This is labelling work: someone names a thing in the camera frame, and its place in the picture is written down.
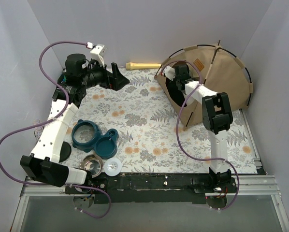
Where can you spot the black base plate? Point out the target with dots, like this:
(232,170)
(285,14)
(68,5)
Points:
(169,188)

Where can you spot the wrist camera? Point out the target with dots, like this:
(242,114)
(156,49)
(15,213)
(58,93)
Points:
(97,52)
(168,72)

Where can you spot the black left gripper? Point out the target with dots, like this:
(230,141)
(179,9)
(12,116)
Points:
(109,79)

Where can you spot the stainless steel bowl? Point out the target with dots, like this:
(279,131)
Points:
(92,163)

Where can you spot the teal double pet feeder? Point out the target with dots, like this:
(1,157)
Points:
(104,145)

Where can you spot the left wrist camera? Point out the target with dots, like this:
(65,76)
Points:
(97,52)

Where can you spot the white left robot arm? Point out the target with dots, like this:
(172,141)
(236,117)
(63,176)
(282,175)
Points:
(44,164)

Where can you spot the floral table mat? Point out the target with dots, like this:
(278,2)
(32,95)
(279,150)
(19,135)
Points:
(150,139)

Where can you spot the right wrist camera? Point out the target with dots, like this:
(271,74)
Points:
(168,72)

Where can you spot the black microphone stand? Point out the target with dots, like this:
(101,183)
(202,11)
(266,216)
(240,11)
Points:
(65,151)

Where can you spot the clear plastic lid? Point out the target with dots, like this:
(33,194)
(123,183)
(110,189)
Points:
(112,167)

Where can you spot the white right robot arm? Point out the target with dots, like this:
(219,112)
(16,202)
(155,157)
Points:
(216,117)

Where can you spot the aluminium frame rail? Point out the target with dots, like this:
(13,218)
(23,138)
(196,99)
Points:
(153,203)

